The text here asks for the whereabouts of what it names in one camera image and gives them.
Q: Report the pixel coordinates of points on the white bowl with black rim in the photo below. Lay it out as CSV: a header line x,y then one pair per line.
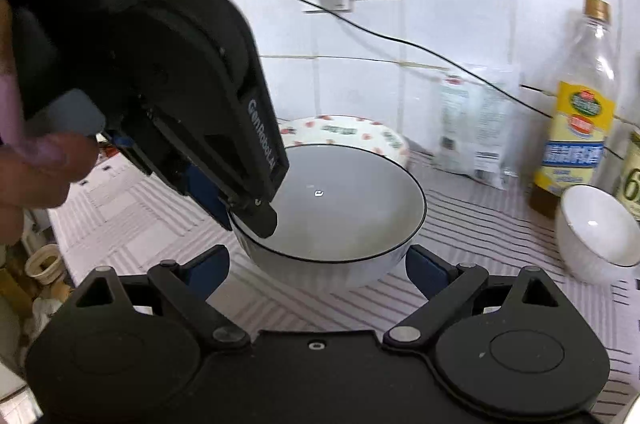
x,y
595,229
345,214

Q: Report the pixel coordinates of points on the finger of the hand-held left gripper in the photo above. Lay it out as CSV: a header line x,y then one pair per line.
x,y
205,194
257,219

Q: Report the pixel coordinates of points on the striped white tablecloth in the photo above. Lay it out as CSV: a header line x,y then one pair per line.
x,y
475,229

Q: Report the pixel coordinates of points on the white plate with rabbit print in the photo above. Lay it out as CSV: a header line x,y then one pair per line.
x,y
350,131

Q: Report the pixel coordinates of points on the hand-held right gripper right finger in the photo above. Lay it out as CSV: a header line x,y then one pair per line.
x,y
425,269

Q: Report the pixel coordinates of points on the vinegar bottle green label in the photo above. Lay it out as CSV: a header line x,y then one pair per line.
x,y
632,179

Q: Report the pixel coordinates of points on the cooking wine bottle yellow label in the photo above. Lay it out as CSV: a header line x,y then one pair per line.
x,y
575,128

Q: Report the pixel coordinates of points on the white plastic seasoning bag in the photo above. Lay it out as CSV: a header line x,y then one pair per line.
x,y
472,128

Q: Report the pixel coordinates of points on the person's left hand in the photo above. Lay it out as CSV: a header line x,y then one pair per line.
x,y
55,168

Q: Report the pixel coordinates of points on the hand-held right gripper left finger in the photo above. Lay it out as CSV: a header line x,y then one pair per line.
x,y
207,266

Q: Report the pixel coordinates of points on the beige plastic cup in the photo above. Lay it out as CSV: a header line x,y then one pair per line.
x,y
44,261

